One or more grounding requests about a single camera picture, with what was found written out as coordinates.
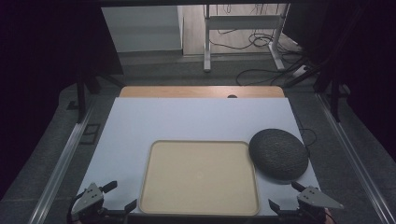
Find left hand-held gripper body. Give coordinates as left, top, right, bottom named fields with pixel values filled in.
left=69, top=182, right=127, bottom=224

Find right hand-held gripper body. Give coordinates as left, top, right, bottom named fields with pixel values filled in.
left=278, top=186, right=345, bottom=224

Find black floor socket plate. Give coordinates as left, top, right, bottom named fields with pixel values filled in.
left=78, top=123, right=102, bottom=146

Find beige plastic tray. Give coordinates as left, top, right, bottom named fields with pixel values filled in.
left=138, top=139, right=261, bottom=217

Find black metal stand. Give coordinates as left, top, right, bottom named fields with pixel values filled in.
left=74, top=69, right=125, bottom=124
left=312, top=66, right=351, bottom=123

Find white table cover sheet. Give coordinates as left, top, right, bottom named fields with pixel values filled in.
left=76, top=96, right=321, bottom=217

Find white power strip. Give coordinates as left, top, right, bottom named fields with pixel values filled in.
left=291, top=64, right=309, bottom=79

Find dark curtain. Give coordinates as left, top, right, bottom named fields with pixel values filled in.
left=281, top=0, right=396, bottom=153
left=0, top=0, right=124, bottom=200

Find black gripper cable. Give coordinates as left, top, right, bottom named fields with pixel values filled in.
left=66, top=189, right=87, bottom=224

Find aluminium floor rail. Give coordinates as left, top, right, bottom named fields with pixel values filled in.
left=315, top=92, right=396, bottom=224
left=27, top=101, right=96, bottom=224

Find thin black cable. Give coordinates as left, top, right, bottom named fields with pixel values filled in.
left=295, top=116, right=318, bottom=158

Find black floor cables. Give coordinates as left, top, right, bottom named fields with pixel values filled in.
left=208, top=3, right=316, bottom=87

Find white metal desk frame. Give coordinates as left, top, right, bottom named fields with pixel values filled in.
left=203, top=3, right=291, bottom=74

